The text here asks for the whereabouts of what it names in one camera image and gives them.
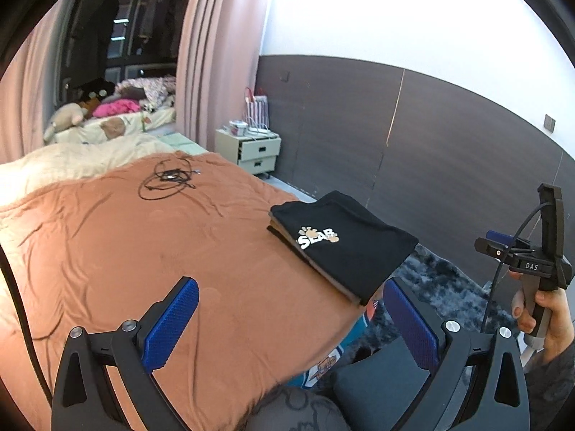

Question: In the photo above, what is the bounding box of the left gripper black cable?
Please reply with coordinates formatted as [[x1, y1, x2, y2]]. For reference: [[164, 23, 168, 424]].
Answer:
[[0, 243, 55, 407]]

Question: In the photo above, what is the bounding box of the cream white duvet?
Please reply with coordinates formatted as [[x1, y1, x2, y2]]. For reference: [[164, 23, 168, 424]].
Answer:
[[1, 133, 175, 205]]

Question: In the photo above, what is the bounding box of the pink curtain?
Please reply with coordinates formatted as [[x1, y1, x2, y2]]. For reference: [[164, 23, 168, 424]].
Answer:
[[1, 0, 272, 162]]

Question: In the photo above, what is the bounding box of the striped gift bag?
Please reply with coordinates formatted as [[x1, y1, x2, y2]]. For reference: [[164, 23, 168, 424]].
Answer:
[[244, 88, 269, 133]]

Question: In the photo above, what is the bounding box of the white bedside nightstand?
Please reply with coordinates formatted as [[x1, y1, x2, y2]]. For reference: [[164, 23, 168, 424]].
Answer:
[[215, 129, 282, 175]]

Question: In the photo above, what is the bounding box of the dark shaggy rug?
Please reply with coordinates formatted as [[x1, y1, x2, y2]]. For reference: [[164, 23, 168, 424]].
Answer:
[[338, 244, 488, 366]]

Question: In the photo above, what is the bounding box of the black cable coil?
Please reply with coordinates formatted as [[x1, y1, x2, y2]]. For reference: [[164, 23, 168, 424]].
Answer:
[[136, 154, 203, 201]]

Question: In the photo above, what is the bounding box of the pink cloth on bed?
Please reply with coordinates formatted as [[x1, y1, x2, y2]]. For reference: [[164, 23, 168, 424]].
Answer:
[[93, 98, 141, 118]]

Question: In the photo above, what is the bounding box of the person's right hand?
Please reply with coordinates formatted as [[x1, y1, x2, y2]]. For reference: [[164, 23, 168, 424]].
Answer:
[[507, 270, 575, 353]]

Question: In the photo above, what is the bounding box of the beige plush toy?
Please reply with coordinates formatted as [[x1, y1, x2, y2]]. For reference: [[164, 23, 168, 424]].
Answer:
[[43, 102, 88, 144]]

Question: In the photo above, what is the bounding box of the black teddy bear t-shirt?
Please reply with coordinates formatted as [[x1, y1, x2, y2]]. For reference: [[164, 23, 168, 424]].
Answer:
[[268, 191, 419, 306]]

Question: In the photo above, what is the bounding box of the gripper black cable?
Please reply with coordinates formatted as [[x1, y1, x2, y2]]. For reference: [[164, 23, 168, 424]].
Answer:
[[0, 243, 55, 407], [479, 201, 552, 335]]

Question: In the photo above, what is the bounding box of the teal printed garment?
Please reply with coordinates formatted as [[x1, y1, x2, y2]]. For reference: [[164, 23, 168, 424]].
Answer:
[[286, 301, 379, 389]]

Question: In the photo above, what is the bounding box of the brown bed blanket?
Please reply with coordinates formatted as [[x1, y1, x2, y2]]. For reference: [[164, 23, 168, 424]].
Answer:
[[1, 153, 364, 430]]

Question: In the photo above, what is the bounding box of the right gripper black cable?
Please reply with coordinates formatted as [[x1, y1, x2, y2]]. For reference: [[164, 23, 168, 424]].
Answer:
[[479, 201, 552, 335]]

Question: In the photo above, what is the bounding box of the dark sleeve right forearm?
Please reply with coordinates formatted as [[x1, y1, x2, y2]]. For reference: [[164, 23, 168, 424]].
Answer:
[[525, 343, 574, 430]]

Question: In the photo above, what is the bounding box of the dark wardrobe with clothes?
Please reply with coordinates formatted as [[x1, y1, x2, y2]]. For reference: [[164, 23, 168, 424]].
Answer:
[[56, 0, 188, 104]]

